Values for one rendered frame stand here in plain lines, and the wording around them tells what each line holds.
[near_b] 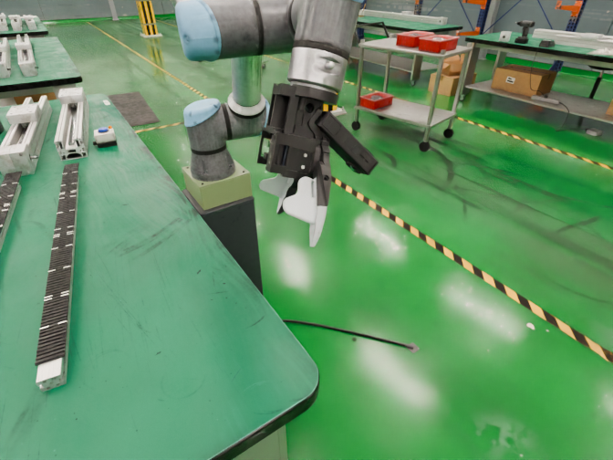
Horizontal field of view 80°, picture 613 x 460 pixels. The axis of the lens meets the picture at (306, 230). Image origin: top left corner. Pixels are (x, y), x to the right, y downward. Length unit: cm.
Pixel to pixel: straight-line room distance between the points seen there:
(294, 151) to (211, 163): 76
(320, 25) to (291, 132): 13
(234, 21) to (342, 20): 15
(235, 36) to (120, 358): 65
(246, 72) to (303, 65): 60
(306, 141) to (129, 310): 64
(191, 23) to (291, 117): 18
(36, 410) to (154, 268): 39
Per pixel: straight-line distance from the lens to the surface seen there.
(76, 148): 184
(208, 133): 120
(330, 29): 50
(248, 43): 58
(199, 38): 56
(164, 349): 86
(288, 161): 49
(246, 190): 129
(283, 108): 51
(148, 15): 1189
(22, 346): 101
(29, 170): 180
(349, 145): 52
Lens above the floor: 143
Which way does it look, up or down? 35 degrees down
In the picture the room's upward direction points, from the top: straight up
